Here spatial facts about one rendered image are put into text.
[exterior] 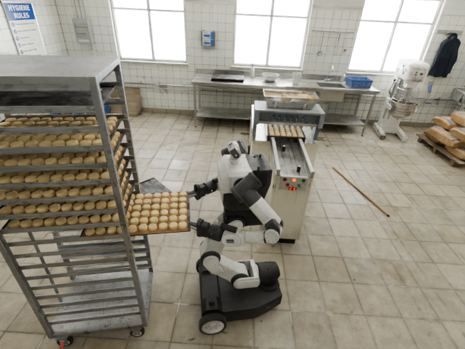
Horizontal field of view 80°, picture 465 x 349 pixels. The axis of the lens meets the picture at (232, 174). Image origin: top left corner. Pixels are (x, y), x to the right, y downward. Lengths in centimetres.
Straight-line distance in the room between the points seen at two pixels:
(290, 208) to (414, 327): 132
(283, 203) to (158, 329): 145
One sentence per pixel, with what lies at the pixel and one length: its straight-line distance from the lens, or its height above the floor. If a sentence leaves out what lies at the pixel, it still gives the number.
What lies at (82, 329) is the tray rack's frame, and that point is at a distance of 239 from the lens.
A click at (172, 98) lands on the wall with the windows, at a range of 627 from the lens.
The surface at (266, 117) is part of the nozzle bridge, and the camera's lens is 303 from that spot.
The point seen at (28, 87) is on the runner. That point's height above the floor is 177.
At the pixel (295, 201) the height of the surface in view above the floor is 57.
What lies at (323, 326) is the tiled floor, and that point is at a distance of 252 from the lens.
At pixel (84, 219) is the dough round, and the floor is 106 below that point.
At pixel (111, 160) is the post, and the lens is 137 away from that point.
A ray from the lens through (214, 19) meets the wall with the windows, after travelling 588.
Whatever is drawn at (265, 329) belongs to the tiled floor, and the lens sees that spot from 240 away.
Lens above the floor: 207
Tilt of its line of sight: 31 degrees down
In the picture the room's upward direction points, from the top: 3 degrees clockwise
